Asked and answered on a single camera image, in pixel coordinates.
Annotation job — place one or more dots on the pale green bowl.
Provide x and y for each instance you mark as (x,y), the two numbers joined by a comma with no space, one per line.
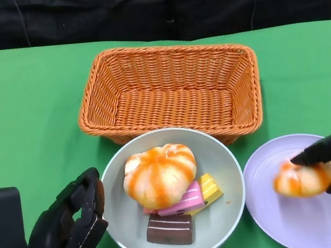
(122,230)

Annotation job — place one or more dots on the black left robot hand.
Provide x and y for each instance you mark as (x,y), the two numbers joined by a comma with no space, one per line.
(55,229)

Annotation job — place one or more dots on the orange striped round bread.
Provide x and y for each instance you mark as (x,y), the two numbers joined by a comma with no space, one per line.
(157,175)

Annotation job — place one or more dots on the brown chocolate cake slice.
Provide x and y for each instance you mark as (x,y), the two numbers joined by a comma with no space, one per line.
(170,228)

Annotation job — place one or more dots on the orange wicker basket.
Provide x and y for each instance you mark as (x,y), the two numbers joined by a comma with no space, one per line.
(172,104)

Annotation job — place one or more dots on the green tablecloth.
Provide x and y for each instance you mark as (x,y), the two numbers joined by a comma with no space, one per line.
(18,99)

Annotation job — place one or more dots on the bright pink cake slice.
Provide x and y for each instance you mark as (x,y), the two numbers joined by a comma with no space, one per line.
(186,200)

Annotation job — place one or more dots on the yellow cake slice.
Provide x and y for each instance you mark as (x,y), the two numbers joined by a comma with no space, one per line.
(210,187)

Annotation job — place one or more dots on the lilac round plate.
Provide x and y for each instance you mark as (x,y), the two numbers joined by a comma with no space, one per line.
(292,223)

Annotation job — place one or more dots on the black backdrop cloth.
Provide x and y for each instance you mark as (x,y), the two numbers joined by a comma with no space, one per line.
(105,11)

